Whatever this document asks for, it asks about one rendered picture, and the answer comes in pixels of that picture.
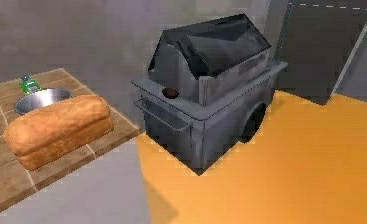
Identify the dark grey room door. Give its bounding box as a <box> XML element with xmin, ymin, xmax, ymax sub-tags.
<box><xmin>274</xmin><ymin>0</ymin><xmax>367</xmax><ymax>106</ymax></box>

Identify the green bottle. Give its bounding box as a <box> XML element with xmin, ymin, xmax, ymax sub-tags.
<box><xmin>18</xmin><ymin>75</ymin><xmax>43</xmax><ymax>96</ymax></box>

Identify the dark brown steak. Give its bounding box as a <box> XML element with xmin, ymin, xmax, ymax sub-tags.
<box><xmin>161</xmin><ymin>87</ymin><xmax>180</xmax><ymax>100</ymax></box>

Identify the brown tiled counter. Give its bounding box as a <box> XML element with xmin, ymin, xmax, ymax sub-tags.
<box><xmin>0</xmin><ymin>67</ymin><xmax>142</xmax><ymax>218</ymax></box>

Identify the grey metal grill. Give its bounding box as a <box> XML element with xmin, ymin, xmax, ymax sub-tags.
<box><xmin>131</xmin><ymin>13</ymin><xmax>289</xmax><ymax>177</ymax></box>

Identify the brown bread loaf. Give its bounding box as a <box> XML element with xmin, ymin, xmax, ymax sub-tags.
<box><xmin>3</xmin><ymin>94</ymin><xmax>115</xmax><ymax>172</ymax></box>

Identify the silver metal bowl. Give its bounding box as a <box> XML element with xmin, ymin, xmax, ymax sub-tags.
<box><xmin>13</xmin><ymin>87</ymin><xmax>73</xmax><ymax>116</ymax></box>

